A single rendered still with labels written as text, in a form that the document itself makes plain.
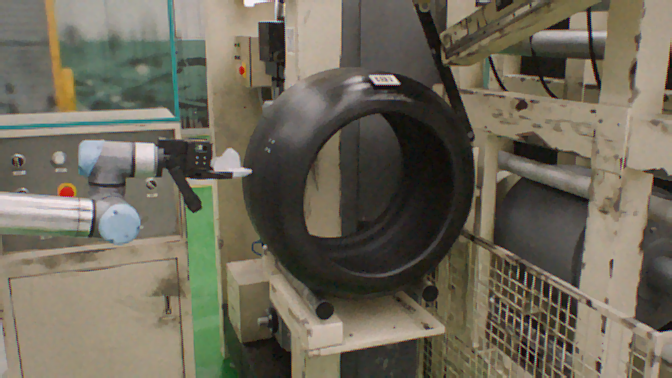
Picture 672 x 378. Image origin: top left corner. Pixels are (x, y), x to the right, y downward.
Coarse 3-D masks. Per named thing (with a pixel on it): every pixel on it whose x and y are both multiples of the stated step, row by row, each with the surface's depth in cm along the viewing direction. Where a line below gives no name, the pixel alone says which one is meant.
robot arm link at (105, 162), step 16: (80, 144) 127; (96, 144) 127; (112, 144) 129; (128, 144) 130; (80, 160) 126; (96, 160) 126; (112, 160) 127; (128, 160) 129; (96, 176) 128; (112, 176) 128; (128, 176) 131
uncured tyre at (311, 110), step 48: (288, 96) 146; (336, 96) 135; (384, 96) 137; (432, 96) 144; (288, 144) 134; (432, 144) 170; (288, 192) 134; (432, 192) 172; (288, 240) 137; (336, 240) 171; (384, 240) 175; (432, 240) 152; (336, 288) 145; (384, 288) 149
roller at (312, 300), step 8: (280, 264) 173; (296, 280) 159; (296, 288) 159; (304, 288) 154; (304, 296) 152; (312, 296) 149; (320, 296) 148; (312, 304) 147; (320, 304) 144; (328, 304) 144; (320, 312) 144; (328, 312) 145
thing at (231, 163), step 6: (228, 156) 137; (234, 156) 138; (216, 162) 137; (222, 162) 137; (228, 162) 138; (234, 162) 138; (216, 168) 137; (222, 168) 138; (228, 168) 138; (234, 168) 139; (234, 174) 138; (240, 174) 139; (246, 174) 141
